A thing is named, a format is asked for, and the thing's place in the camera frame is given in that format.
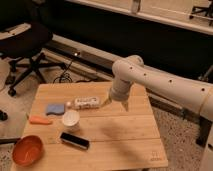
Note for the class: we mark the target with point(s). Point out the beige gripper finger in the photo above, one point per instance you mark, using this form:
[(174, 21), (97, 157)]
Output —
[(106, 102), (125, 105)]

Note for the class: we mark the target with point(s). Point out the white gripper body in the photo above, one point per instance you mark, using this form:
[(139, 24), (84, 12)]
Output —
[(120, 90)]

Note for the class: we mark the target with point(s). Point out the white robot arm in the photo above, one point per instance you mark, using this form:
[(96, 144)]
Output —
[(194, 95)]

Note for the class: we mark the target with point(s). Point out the white plastic bottle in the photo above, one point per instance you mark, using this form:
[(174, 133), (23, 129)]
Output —
[(83, 103)]

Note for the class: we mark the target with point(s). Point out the wooden table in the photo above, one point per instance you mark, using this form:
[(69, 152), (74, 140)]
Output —
[(119, 139)]

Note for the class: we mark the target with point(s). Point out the blue sponge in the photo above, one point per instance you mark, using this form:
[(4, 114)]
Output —
[(55, 109)]

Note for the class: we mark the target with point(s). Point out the black rectangular box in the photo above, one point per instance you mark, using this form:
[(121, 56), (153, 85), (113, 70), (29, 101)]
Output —
[(77, 141)]

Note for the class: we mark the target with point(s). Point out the orange carrot toy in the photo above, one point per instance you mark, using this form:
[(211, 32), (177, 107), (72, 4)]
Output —
[(39, 120)]

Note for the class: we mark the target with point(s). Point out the orange bowl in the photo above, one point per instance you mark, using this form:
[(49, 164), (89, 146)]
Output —
[(28, 150)]

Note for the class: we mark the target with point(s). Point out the black office chair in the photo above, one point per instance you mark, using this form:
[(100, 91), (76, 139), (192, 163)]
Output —
[(22, 38)]

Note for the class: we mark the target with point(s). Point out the office chair base background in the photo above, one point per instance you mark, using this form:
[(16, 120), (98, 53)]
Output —
[(207, 12)]

